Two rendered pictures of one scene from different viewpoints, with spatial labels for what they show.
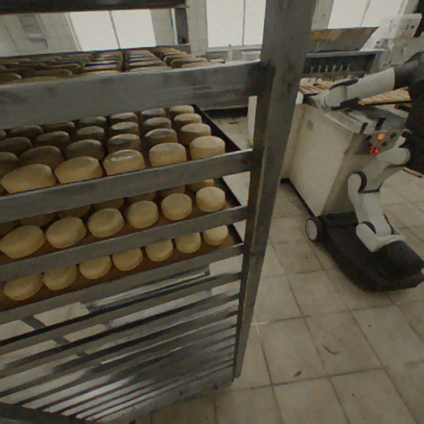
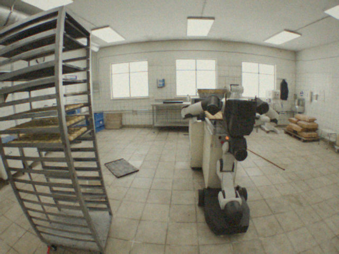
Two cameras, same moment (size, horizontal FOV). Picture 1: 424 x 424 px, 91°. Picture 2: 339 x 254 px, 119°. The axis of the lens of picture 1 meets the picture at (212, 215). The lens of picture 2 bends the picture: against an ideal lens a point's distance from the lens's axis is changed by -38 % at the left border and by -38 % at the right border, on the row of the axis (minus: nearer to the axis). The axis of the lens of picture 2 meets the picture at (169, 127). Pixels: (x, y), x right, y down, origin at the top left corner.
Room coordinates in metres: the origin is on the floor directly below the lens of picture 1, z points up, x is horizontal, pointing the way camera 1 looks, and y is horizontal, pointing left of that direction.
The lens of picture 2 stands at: (-0.37, -0.73, 1.31)
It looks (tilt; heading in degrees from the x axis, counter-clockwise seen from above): 14 degrees down; 9
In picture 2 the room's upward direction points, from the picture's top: 1 degrees counter-clockwise
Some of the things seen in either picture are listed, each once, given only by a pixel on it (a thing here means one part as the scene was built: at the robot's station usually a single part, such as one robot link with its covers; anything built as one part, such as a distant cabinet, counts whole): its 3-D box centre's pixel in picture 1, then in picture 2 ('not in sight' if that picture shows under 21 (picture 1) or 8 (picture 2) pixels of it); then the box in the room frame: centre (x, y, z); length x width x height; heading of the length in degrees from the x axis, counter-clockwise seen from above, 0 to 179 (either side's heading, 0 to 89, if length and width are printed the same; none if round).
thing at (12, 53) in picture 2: not in sight; (39, 48); (0.37, 0.29, 1.68); 0.60 x 0.40 x 0.02; 106
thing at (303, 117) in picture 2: not in sight; (305, 118); (3.98, -4.27, 0.62); 0.72 x 0.42 x 0.17; 11
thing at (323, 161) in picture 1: (330, 161); (217, 155); (1.64, -1.06, 0.45); 0.70 x 0.34 x 0.90; 4
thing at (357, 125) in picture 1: (296, 91); (203, 115); (2.25, -0.87, 0.87); 2.01 x 0.03 x 0.07; 4
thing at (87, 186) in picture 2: not in sight; (72, 186); (0.56, 0.34, 0.51); 0.64 x 0.03 x 0.03; 106
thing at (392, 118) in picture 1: (325, 89); not in sight; (2.27, -1.16, 0.87); 2.01 x 0.03 x 0.07; 4
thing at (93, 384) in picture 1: (145, 363); (50, 203); (0.18, 0.23, 0.60); 0.64 x 0.03 x 0.03; 106
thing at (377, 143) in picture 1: (375, 141); (226, 141); (1.28, -1.08, 0.77); 0.24 x 0.04 x 0.14; 94
